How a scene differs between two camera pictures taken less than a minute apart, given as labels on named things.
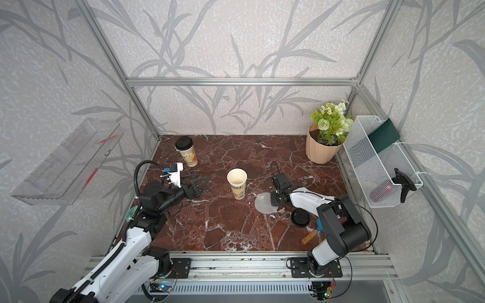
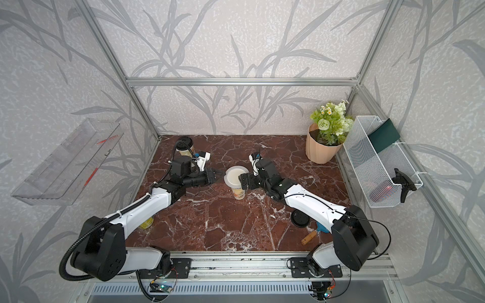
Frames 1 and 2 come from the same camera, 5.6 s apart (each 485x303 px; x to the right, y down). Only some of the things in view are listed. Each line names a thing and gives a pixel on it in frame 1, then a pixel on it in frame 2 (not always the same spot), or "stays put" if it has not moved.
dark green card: [383, 136] stays put
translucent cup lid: [263, 203] to [231, 178]
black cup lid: [300, 218] stays put
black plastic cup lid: [184, 143] stays put
